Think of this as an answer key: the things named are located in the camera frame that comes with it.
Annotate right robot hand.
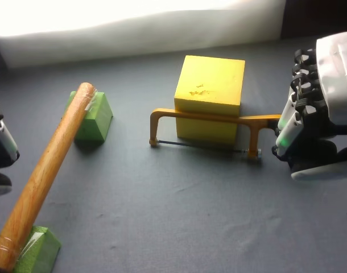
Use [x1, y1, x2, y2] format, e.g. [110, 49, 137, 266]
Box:
[271, 30, 347, 183]

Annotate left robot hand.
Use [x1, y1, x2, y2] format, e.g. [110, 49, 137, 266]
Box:
[0, 90, 20, 198]

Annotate wooden rod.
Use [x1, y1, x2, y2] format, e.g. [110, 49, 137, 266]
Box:
[0, 82, 98, 271]

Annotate orange frame hacksaw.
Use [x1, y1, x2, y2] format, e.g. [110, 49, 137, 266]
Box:
[148, 107, 283, 166]

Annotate green block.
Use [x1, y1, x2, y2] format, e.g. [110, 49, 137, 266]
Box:
[61, 90, 114, 143]
[13, 225, 63, 273]

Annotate yellow block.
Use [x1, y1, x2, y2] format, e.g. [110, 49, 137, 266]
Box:
[173, 55, 246, 145]

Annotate white backdrop sheet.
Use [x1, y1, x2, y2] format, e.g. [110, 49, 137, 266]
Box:
[0, 0, 347, 69]

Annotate grey table cloth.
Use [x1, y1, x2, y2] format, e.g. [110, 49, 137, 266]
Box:
[0, 35, 347, 273]

